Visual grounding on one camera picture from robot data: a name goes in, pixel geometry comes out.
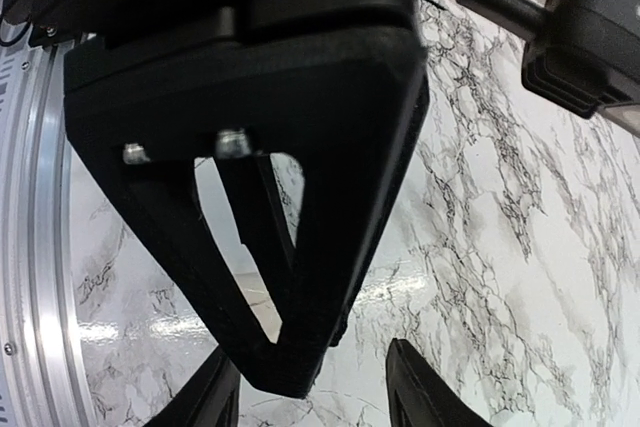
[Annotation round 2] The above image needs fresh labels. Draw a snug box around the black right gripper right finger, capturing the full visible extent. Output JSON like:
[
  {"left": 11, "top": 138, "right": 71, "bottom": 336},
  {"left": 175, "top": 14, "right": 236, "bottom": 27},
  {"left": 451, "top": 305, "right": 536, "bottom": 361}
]
[{"left": 385, "top": 338, "right": 489, "bottom": 427}]

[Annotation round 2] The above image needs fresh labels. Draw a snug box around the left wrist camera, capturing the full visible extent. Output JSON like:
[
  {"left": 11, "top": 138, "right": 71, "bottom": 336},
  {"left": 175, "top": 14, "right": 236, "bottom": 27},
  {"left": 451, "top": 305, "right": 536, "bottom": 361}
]
[{"left": 521, "top": 0, "right": 639, "bottom": 136}]

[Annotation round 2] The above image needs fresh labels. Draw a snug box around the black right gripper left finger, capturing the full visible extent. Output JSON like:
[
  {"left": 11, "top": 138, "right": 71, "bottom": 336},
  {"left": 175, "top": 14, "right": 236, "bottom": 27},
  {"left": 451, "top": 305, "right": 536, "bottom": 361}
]
[{"left": 158, "top": 349, "right": 240, "bottom": 427}]

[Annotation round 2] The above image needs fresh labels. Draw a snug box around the aluminium front rail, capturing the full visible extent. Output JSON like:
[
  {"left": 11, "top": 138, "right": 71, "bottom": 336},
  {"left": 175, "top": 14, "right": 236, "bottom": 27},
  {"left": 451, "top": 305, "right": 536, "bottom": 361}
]
[{"left": 1, "top": 40, "right": 96, "bottom": 426}]

